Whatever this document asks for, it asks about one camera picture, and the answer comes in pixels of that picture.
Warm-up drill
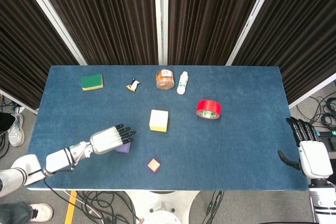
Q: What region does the yellow floor tape strip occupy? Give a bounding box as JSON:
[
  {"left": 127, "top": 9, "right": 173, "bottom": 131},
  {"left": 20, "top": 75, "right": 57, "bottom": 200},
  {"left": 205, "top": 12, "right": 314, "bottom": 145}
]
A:
[{"left": 64, "top": 190, "right": 78, "bottom": 224}]

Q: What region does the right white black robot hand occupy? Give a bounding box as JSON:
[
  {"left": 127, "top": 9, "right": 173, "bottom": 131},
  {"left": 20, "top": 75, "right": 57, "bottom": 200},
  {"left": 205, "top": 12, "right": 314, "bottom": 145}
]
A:
[{"left": 277, "top": 117, "right": 333, "bottom": 180}]

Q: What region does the yellow white block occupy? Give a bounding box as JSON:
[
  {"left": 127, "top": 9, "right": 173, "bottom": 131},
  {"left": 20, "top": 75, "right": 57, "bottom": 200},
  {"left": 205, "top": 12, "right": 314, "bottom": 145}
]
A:
[{"left": 149, "top": 109, "right": 169, "bottom": 133}]

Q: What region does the blue jeans leg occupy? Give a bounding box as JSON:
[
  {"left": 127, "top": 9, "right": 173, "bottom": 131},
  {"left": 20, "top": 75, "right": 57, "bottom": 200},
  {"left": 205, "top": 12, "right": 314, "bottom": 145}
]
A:
[{"left": 0, "top": 201, "right": 34, "bottom": 224}]

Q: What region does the black cable with green light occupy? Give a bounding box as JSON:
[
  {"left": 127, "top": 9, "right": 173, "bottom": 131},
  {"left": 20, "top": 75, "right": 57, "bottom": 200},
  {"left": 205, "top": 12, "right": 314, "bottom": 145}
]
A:
[{"left": 204, "top": 190, "right": 226, "bottom": 219}]

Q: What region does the grey white sneaker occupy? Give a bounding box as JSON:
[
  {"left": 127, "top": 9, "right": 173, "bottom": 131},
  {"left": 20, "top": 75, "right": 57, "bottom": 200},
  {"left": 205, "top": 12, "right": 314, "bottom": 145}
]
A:
[{"left": 7, "top": 113, "right": 25, "bottom": 148}]

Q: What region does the clear jar of rubber bands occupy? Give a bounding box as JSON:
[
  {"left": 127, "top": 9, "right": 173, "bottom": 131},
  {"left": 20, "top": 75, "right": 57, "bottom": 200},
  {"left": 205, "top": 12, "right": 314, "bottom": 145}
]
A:
[{"left": 156, "top": 69, "right": 175, "bottom": 90}]

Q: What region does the small penguin figure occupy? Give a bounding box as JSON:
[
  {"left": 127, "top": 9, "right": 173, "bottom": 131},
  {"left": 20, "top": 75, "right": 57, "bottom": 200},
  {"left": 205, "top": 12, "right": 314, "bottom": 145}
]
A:
[{"left": 125, "top": 78, "right": 141, "bottom": 93}]

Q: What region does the green yellow sponge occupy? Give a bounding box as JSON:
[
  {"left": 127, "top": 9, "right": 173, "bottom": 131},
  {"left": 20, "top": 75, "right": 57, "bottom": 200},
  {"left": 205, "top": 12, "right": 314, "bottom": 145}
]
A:
[{"left": 81, "top": 73, "right": 104, "bottom": 91}]

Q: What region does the black trouser leg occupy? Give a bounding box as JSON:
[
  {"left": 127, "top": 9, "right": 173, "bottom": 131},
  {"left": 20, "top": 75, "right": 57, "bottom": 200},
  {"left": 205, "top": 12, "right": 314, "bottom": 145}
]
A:
[{"left": 0, "top": 112, "right": 15, "bottom": 133}]

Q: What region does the purple cube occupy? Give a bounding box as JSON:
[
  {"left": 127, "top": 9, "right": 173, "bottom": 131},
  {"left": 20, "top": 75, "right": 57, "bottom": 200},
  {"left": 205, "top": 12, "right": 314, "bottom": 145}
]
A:
[{"left": 115, "top": 142, "right": 132, "bottom": 154}]

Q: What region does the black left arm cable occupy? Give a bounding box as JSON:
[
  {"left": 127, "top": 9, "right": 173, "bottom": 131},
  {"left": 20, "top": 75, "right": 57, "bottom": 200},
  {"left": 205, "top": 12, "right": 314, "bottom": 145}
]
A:
[{"left": 41, "top": 165, "right": 76, "bottom": 192}]

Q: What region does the dark curtain partition panel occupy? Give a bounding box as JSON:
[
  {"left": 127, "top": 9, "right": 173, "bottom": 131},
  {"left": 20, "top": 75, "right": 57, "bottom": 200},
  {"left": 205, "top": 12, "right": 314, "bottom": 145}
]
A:
[
  {"left": 225, "top": 0, "right": 336, "bottom": 109},
  {"left": 153, "top": 0, "right": 279, "bottom": 66},
  {"left": 0, "top": 0, "right": 87, "bottom": 116},
  {"left": 17, "top": 0, "right": 169, "bottom": 66}
]

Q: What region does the red tape roll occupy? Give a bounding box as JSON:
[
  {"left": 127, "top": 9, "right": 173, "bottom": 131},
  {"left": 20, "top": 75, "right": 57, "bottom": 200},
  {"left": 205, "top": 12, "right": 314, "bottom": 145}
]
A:
[{"left": 195, "top": 99, "right": 222, "bottom": 121}]

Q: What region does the blue table mat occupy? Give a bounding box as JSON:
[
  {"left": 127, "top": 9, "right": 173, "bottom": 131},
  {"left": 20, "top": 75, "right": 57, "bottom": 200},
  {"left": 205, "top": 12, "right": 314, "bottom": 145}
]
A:
[{"left": 27, "top": 65, "right": 310, "bottom": 191}]

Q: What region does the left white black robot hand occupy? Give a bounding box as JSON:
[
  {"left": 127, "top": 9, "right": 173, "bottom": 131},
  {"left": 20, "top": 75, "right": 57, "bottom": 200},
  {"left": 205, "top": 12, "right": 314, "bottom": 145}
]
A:
[{"left": 89, "top": 123, "right": 137, "bottom": 155}]

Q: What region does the small white bottle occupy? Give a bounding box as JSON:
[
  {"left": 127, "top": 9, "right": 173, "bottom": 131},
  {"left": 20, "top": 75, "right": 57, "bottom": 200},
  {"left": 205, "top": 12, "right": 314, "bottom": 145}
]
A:
[{"left": 176, "top": 71, "right": 190, "bottom": 95}]

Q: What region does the plain white sneaker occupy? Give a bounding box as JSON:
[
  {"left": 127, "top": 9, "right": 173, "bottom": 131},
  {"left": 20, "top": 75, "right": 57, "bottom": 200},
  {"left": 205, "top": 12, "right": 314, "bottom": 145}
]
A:
[{"left": 26, "top": 202, "right": 54, "bottom": 222}]

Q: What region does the small red cube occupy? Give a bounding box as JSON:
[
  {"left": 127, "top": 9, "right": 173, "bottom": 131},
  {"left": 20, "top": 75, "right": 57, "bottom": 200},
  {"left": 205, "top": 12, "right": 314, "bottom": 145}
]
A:
[{"left": 147, "top": 158, "right": 161, "bottom": 174}]

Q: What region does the black foot pedal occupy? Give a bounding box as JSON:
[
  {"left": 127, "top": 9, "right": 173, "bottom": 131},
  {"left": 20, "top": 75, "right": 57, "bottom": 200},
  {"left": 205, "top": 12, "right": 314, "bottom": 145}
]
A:
[{"left": 319, "top": 136, "right": 336, "bottom": 153}]

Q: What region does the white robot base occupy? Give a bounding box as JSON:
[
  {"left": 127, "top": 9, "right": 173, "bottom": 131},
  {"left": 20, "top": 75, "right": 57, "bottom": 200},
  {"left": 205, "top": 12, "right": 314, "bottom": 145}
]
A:
[{"left": 123, "top": 190, "right": 200, "bottom": 224}]

